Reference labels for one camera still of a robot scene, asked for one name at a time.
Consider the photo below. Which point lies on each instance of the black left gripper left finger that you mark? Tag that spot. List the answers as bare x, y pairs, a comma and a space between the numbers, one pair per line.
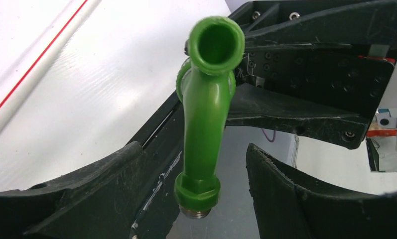
99, 201

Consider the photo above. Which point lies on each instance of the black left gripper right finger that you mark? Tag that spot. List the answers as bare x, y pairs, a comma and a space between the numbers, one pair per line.
290, 204

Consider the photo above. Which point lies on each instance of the white PVC pipe frame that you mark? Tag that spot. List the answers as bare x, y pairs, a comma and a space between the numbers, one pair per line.
32, 32

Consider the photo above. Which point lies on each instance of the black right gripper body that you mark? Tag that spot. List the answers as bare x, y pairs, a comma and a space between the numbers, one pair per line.
314, 80

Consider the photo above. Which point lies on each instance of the green water faucet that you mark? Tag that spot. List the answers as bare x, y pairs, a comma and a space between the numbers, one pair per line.
205, 85

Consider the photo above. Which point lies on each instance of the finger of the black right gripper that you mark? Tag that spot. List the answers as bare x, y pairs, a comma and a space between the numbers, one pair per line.
364, 28
297, 118

